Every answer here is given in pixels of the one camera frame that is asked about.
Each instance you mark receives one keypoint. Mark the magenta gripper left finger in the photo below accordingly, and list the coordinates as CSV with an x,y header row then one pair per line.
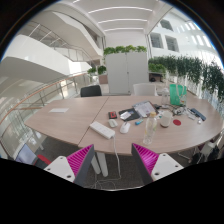
x,y
74,167

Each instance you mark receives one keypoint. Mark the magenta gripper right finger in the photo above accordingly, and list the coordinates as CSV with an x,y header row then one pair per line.
x,y
153,166

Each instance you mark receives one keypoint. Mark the clear plastic water bottle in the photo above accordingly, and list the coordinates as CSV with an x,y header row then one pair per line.
x,y
150,128

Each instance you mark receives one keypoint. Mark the blue small tube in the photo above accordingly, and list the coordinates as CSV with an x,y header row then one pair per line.
x,y
139,122

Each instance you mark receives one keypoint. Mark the white power strip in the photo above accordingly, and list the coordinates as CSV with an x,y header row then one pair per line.
x,y
102,130

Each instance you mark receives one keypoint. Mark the white computer mouse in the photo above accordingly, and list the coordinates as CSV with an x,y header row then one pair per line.
x,y
125,127

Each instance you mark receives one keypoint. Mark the red round lid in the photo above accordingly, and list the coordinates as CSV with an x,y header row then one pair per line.
x,y
177,122

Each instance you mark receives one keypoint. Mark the white paper cup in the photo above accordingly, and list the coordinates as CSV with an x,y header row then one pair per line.
x,y
166,119

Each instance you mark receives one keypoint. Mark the black notebook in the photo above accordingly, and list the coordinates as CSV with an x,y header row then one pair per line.
x,y
129,114

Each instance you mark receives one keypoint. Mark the small grey remote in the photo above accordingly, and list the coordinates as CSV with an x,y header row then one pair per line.
x,y
113,123

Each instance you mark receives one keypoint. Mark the white paper sheet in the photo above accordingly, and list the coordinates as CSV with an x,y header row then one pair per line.
x,y
58,110

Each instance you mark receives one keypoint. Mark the small red black box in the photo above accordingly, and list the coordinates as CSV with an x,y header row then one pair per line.
x,y
112,115

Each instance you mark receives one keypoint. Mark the dark blue case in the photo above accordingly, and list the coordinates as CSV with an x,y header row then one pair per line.
x,y
198,114

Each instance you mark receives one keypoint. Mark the green bag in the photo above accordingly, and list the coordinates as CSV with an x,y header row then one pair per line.
x,y
178,94

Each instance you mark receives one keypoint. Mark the white office chair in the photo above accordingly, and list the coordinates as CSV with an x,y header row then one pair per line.
x,y
144,89

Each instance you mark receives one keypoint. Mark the black office chair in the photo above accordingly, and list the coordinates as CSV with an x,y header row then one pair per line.
x,y
90,91

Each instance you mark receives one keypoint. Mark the white storage cabinet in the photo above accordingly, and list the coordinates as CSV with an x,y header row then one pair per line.
x,y
124,70

